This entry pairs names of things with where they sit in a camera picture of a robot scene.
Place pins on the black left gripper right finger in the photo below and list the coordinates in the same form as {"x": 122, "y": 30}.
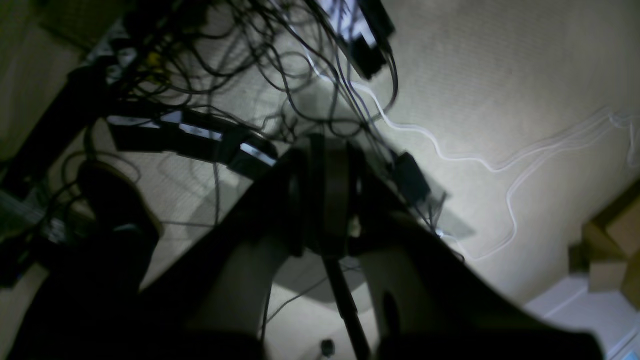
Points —
{"x": 428, "y": 304}

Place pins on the black power adapter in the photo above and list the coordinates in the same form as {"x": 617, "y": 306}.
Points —
{"x": 409, "y": 179}

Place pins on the black power strip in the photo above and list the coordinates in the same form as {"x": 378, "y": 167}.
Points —
{"x": 198, "y": 136}

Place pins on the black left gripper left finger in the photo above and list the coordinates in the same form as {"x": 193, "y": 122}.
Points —
{"x": 209, "y": 303}

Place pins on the cardboard box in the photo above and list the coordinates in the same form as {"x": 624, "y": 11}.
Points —
{"x": 608, "y": 253}

